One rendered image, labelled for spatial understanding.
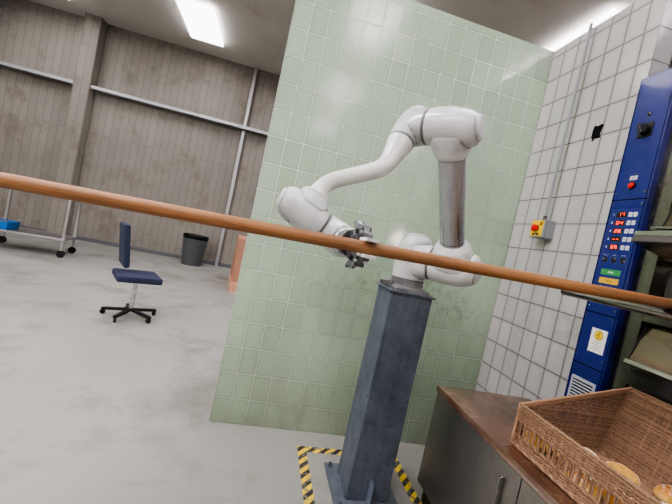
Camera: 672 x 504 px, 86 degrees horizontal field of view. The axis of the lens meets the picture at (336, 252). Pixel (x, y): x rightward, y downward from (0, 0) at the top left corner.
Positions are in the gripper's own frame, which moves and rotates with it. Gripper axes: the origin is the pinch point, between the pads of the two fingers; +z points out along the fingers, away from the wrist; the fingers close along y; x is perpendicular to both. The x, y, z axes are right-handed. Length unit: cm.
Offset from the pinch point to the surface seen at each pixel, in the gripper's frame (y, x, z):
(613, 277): -9, -122, -47
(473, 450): 69, -71, -40
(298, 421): 111, -17, -124
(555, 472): 56, -77, -10
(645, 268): -15, -125, -37
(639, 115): -81, -123, -54
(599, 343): 20, -122, -46
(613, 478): 45, -77, 7
